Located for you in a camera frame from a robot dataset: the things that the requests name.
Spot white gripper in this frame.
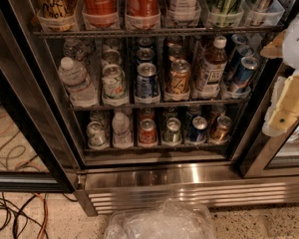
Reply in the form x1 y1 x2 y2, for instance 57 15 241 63
260 13 299 136

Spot blue pepsi can front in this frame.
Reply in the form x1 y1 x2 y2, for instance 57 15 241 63
136 63 158 99

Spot blue pepsi can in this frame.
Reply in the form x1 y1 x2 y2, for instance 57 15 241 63
137 37 154 49
136 63 158 99
137 48 154 64

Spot blue red bull can front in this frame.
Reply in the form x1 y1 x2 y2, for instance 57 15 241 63
229 57 259 94

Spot blue red bull can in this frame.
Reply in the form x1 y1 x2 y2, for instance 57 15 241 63
230 34 247 47
229 57 259 94
224 44 254 83

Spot blue red bull can rear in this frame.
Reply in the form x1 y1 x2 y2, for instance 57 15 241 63
230 34 247 47

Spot right glass fridge door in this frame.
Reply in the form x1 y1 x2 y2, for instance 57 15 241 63
238 59 299 178

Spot glass fridge door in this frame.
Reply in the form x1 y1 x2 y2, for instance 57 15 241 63
238 59 299 178
0 0 83 192

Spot silver green can top right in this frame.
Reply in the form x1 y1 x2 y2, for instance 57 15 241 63
245 0 274 26

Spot silver green can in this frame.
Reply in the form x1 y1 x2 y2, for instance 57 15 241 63
245 0 274 26
87 121 108 149

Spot bronze can bottom shelf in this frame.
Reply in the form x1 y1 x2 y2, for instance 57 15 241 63
209 116 232 141

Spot green striped can top shelf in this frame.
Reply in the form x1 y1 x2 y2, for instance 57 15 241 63
206 0 242 27

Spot orange lacroix can front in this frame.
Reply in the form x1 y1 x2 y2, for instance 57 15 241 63
166 59 190 95

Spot orange lacroix can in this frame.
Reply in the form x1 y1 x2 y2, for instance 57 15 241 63
166 59 190 95
165 36 182 47
167 46 185 62

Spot blue can bottom shelf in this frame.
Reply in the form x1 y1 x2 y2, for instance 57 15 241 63
186 116 208 142

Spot orange lacroix can rear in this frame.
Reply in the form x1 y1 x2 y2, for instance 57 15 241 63
165 36 182 47

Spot white label bottle top shelf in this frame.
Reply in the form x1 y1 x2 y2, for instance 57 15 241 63
167 0 197 21

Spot blue pepsi can rear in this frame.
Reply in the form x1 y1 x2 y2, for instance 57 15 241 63
137 37 154 49

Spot red can bottom shelf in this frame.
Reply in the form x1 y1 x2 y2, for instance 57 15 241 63
139 119 157 145

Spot right coca-cola can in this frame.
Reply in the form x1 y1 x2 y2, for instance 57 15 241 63
127 0 159 29

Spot coca-cola can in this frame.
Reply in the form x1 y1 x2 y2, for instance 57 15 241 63
127 0 159 29
84 0 117 28

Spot white green can front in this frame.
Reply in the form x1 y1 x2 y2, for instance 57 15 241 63
102 65 126 99

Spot white green can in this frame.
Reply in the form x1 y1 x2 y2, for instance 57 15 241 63
103 38 121 51
102 65 126 99
101 49 122 67

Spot white green can rear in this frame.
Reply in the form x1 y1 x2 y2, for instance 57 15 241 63
103 38 121 51

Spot left coca-cola can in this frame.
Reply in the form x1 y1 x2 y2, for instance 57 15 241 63
84 0 117 28

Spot silver green can bottom left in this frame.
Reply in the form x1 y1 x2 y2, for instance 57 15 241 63
87 121 108 149

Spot stainless fridge base grille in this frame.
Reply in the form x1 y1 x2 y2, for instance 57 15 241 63
74 163 299 216

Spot front water bottle middle shelf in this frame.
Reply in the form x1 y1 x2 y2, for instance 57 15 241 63
58 57 98 108

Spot rear water bottle middle shelf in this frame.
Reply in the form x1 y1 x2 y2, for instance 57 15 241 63
63 38 89 67

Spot yellow lacroix can top shelf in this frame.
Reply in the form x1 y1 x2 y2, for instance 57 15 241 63
37 0 77 32

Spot left glass fridge door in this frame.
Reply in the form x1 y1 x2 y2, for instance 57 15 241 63
0 0 83 192

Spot amber tea bottle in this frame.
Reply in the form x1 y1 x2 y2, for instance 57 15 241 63
195 36 227 92

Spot clear plastic bag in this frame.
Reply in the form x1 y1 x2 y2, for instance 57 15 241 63
104 198 216 239

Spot top wire shelf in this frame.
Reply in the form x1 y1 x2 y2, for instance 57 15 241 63
33 24 284 39

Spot wire shelf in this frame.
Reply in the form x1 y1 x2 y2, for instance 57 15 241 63
68 99 248 112
33 24 284 39

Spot middle wire shelf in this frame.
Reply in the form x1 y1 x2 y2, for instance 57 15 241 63
68 99 248 112

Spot orange cable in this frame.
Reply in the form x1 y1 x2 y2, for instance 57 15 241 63
31 192 50 239

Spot black cables on floor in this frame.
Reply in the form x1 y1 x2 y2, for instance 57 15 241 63
0 192 79 239

